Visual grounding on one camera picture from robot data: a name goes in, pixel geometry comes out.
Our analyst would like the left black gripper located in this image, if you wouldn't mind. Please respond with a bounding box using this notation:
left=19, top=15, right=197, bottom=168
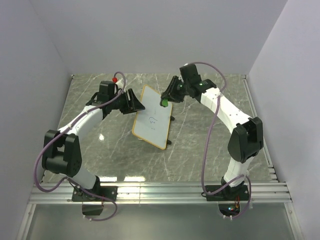
left=109, top=89, right=145, bottom=115

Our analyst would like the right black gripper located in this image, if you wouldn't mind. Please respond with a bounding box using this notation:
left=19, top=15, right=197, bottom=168
left=160, top=76, right=189, bottom=104

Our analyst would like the green whiteboard eraser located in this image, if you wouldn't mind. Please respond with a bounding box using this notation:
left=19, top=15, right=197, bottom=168
left=160, top=98, right=169, bottom=108

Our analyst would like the white board with orange frame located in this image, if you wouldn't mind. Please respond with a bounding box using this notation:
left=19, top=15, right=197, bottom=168
left=132, top=84, right=173, bottom=150

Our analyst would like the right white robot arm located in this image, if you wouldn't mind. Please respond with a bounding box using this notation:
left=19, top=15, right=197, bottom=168
left=160, top=75, right=264, bottom=200

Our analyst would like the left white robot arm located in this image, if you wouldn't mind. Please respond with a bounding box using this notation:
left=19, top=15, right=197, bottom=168
left=40, top=84, right=146, bottom=201

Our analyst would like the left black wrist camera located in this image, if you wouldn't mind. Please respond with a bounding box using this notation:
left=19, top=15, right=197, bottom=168
left=98, top=81, right=119, bottom=99

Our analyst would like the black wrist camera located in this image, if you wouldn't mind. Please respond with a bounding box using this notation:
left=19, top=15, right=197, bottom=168
left=179, top=64, right=202, bottom=85
left=98, top=81, right=119, bottom=99

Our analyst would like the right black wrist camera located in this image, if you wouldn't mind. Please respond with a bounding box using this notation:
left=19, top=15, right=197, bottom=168
left=179, top=64, right=202, bottom=85

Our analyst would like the right side aluminium rail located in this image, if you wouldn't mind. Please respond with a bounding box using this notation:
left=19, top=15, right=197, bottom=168
left=241, top=75, right=279, bottom=183

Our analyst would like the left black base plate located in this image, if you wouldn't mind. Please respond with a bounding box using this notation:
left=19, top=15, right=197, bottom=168
left=71, top=186, right=118, bottom=202

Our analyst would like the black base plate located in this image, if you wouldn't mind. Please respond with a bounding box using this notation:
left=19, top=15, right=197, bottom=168
left=201, top=182, right=251, bottom=202
left=71, top=186, right=118, bottom=202

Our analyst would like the aluminium mounting rail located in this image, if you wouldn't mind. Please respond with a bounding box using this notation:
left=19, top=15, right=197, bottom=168
left=28, top=181, right=292, bottom=205

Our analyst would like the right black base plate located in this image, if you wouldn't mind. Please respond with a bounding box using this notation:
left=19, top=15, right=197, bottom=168
left=201, top=182, right=251, bottom=202

